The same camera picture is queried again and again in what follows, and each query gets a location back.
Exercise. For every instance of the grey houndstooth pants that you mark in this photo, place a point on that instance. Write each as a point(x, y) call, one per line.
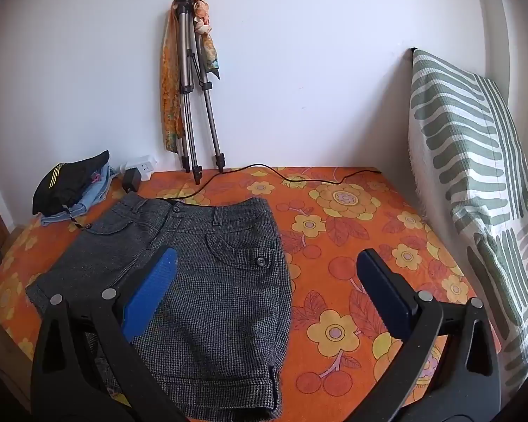
point(229, 316)

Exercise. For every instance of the light blue denim cloth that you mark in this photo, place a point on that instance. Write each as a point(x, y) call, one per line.
point(97, 191)

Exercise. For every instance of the green striped white pillow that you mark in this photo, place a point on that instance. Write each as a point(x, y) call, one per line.
point(457, 140)

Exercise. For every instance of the orange floral blanket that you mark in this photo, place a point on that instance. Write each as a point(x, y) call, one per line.
point(343, 228)

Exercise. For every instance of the white power strip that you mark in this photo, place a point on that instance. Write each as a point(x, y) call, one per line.
point(145, 166)

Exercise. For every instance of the black cap with yellow stripes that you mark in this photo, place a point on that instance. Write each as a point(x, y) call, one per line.
point(66, 184)

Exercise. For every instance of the silver camera tripod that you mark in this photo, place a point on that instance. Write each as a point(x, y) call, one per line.
point(189, 88)

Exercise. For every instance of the black power adapter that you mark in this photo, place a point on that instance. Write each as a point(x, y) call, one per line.
point(132, 181)

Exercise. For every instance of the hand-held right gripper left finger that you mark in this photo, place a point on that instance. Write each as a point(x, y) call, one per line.
point(152, 288)

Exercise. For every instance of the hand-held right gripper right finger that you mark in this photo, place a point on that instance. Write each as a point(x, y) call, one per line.
point(385, 290)

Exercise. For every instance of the orange patterned scarf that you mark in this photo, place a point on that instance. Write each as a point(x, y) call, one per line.
point(167, 96)

